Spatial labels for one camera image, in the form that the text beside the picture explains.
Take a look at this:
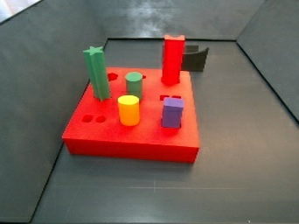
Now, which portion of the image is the purple square peg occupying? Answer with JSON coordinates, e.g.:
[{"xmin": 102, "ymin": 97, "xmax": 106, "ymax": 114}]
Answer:
[{"xmin": 161, "ymin": 97, "xmax": 184, "ymax": 129}]

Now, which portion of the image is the red peg board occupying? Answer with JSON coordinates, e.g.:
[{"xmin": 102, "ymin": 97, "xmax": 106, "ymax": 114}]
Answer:
[{"xmin": 61, "ymin": 67, "xmax": 200, "ymax": 163}]

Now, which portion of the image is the yellow cylinder peg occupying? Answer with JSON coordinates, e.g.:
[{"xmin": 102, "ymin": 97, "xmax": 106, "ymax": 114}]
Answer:
[{"xmin": 117, "ymin": 95, "xmax": 140, "ymax": 126}]

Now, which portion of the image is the green cylinder peg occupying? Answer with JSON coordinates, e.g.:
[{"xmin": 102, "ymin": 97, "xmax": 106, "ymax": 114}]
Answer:
[{"xmin": 125, "ymin": 72, "xmax": 143, "ymax": 99}]

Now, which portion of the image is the tall red notched peg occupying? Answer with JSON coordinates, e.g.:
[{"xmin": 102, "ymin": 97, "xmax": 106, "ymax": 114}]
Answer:
[{"xmin": 161, "ymin": 35, "xmax": 185, "ymax": 85}]

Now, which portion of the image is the black curved stand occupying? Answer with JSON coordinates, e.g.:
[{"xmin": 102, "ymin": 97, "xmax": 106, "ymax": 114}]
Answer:
[{"xmin": 181, "ymin": 45, "xmax": 209, "ymax": 72}]

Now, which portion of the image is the green star peg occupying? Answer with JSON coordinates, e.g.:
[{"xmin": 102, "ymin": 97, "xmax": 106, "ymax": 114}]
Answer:
[{"xmin": 82, "ymin": 46, "xmax": 110, "ymax": 101}]

